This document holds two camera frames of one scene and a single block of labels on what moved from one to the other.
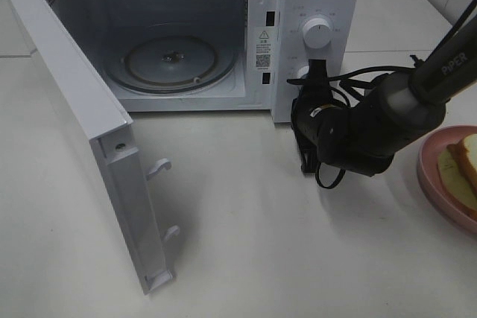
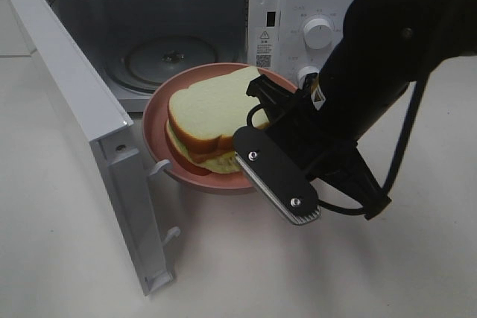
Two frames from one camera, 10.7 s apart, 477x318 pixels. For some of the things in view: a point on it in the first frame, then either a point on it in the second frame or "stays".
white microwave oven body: [206, 35] stays
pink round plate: [428, 173] -> [154, 117]
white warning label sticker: [264, 49] stays
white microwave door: [102, 119] stays
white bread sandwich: [457, 173] -> [203, 118]
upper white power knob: [317, 33] stays
